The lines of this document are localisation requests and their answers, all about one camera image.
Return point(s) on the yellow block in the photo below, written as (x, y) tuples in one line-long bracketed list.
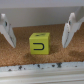
[(39, 43)]

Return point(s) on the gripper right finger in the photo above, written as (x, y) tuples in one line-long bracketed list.
[(69, 31)]

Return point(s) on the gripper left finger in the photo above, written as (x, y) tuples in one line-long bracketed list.
[(8, 31)]

